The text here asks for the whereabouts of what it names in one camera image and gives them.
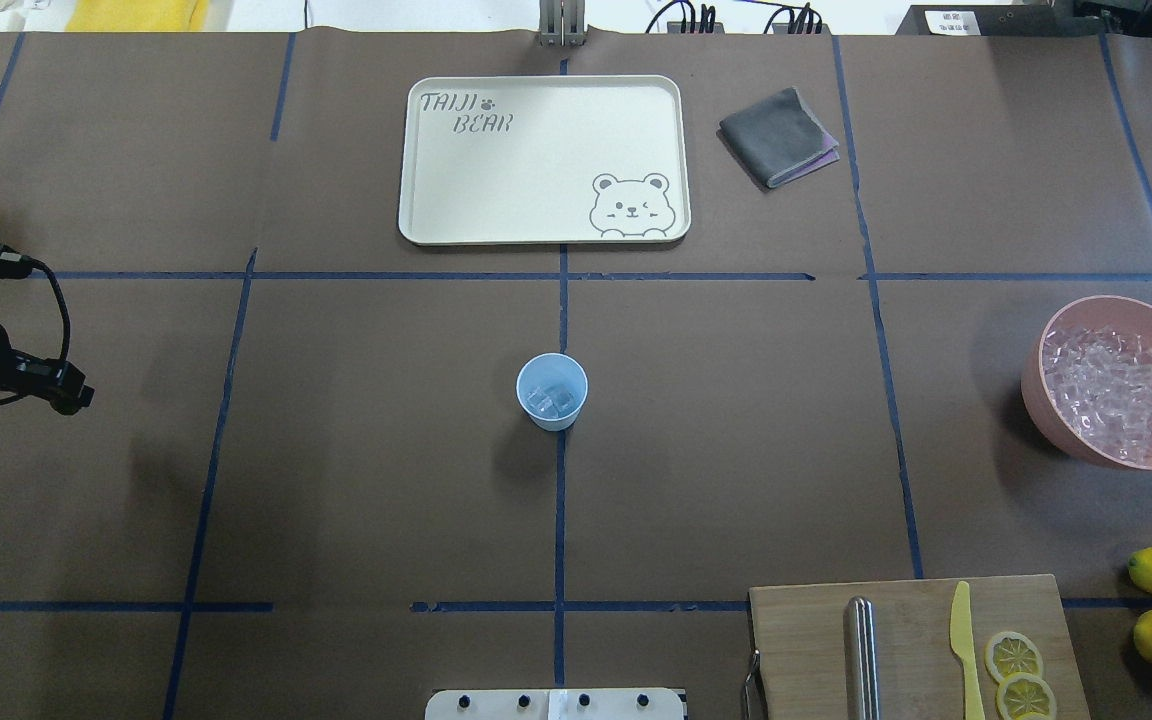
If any light blue plastic cup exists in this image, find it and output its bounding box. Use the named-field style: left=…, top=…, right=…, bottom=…
left=515, top=354, right=589, bottom=432

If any yellow cloth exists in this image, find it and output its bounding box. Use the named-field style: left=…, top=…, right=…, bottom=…
left=65, top=0, right=210, bottom=33

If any yellow plastic knife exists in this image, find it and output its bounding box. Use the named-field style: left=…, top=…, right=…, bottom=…
left=948, top=579, right=986, bottom=720

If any cream bear tray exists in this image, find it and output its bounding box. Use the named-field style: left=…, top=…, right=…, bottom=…
left=397, top=76, right=692, bottom=247

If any wooden cutting board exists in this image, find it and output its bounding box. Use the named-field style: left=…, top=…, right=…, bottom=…
left=749, top=574, right=1089, bottom=719

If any steel rod black tip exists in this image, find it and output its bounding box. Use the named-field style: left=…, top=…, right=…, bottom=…
left=844, top=596, right=881, bottom=719

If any aluminium frame post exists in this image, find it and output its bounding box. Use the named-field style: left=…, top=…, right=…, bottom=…
left=538, top=0, right=588, bottom=47

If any lemon slice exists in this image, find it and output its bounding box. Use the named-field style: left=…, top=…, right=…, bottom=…
left=995, top=673, right=1059, bottom=719
left=983, top=630, right=1044, bottom=685

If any clear ice cube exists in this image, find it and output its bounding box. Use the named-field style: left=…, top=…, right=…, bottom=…
left=541, top=384, right=571, bottom=404
left=524, top=388, right=558, bottom=419
left=550, top=387, right=579, bottom=418

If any black power box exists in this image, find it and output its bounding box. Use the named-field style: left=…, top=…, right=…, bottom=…
left=895, top=3, right=1084, bottom=38

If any grey folded cloth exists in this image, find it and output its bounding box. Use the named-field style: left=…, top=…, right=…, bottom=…
left=718, top=86, right=840, bottom=190

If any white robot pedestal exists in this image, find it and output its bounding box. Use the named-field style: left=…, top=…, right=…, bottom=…
left=424, top=687, right=689, bottom=719

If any pink bowl of ice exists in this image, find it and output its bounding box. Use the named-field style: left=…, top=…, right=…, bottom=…
left=1021, top=295, right=1152, bottom=470

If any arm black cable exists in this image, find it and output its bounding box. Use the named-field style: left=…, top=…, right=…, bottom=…
left=0, top=256, right=73, bottom=409

